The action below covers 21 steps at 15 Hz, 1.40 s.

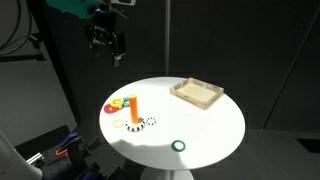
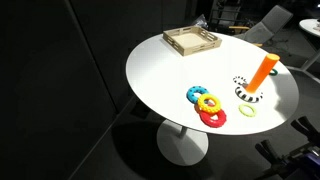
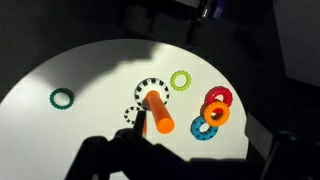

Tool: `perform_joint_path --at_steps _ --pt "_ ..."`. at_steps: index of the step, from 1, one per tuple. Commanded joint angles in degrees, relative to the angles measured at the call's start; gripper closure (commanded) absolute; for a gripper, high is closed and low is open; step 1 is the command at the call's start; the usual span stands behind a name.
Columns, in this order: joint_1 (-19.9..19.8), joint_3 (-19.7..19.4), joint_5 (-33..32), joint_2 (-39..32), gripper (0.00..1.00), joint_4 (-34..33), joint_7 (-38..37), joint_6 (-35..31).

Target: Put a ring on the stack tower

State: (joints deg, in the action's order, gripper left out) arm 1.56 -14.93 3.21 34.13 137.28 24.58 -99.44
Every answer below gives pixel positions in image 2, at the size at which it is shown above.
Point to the wooden tray with slotted sides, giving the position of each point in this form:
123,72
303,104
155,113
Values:
186,40

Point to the grey lounge chair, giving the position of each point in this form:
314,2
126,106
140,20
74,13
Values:
266,25

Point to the white side table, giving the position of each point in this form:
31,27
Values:
311,26

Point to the white round table pedestal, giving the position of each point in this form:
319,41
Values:
181,146

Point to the black metal frame rack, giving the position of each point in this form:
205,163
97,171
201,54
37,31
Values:
223,11

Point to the orange stacking post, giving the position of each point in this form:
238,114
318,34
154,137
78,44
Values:
261,74

